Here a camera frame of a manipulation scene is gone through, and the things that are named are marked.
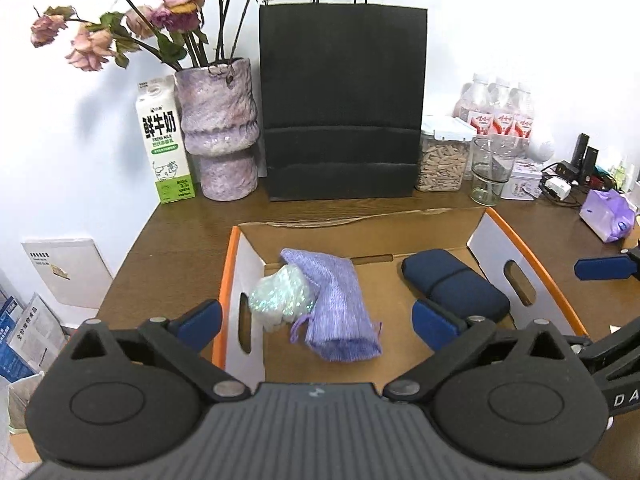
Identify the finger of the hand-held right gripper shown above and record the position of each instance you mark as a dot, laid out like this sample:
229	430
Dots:
600	267
612	342

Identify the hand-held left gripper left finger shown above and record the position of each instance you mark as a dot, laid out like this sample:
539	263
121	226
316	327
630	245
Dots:
197	325

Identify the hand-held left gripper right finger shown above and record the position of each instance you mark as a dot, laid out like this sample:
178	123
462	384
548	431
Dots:
435	325

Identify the orange-edged cardboard box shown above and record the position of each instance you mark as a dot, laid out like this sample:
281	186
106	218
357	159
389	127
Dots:
380	240

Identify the navy glasses case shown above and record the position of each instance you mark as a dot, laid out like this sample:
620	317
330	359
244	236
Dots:
457	285

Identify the purple tissue pack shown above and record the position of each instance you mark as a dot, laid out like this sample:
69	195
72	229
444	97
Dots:
605	215

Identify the iridescent white pouch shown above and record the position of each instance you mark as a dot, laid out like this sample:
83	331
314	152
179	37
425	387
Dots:
282	297

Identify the white charger plug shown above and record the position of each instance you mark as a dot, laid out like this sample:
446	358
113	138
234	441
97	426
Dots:
556	189

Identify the small cosmetic bottles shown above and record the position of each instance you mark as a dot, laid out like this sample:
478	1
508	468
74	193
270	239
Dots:
622	175

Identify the purple fabric pouch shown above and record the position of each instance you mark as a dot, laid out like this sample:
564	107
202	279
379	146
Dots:
337	305

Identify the black power adapters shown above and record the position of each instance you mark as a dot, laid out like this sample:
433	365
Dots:
587	160

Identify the white printed tin box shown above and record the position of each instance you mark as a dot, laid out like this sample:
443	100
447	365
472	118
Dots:
522	182

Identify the white round device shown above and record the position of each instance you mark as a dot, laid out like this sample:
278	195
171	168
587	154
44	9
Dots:
541	150

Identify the clear glass cup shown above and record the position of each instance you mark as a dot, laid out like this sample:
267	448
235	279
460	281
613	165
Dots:
490	175

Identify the clear seed container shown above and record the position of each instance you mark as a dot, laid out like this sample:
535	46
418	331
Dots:
442	160

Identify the clear red-label water bottle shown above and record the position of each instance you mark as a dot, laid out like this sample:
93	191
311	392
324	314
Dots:
472	102
501	110
522	120

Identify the stack of printed papers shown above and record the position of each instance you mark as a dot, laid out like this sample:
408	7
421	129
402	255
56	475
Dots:
25	335

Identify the white green milk carton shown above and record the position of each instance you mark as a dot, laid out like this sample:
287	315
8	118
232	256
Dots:
165	145

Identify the purple ceramic vase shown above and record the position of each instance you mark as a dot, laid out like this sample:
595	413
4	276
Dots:
217	120

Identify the black paper bag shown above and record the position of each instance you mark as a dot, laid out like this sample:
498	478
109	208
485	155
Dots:
342	100

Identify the white booklet against wall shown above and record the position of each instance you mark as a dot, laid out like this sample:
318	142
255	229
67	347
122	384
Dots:
65	272

